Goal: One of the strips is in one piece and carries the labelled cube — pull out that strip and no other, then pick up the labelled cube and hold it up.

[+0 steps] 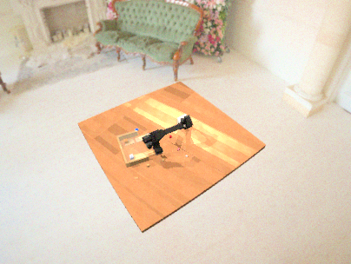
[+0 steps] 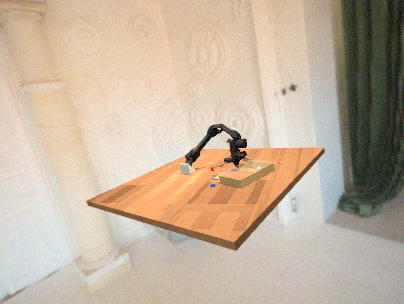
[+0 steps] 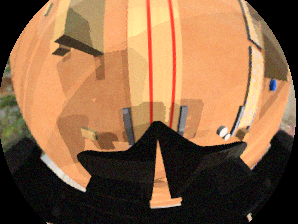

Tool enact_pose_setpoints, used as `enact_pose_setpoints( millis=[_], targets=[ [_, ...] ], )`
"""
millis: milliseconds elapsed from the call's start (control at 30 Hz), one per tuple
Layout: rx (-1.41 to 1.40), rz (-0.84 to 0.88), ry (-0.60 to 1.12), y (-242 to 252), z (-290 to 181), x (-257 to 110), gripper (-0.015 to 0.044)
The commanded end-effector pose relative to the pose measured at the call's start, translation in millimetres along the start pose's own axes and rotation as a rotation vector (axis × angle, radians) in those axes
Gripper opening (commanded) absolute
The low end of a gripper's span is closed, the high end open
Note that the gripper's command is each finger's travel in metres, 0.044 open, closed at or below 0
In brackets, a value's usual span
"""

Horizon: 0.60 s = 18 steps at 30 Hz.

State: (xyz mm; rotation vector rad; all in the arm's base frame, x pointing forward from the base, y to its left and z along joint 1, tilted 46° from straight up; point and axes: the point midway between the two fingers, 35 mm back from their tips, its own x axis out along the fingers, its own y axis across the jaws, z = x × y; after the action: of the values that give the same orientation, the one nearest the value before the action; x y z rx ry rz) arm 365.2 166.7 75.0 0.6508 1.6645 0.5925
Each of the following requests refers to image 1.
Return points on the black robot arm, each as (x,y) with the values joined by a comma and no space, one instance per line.
(157,135)

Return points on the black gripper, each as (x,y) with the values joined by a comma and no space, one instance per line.
(157,148)

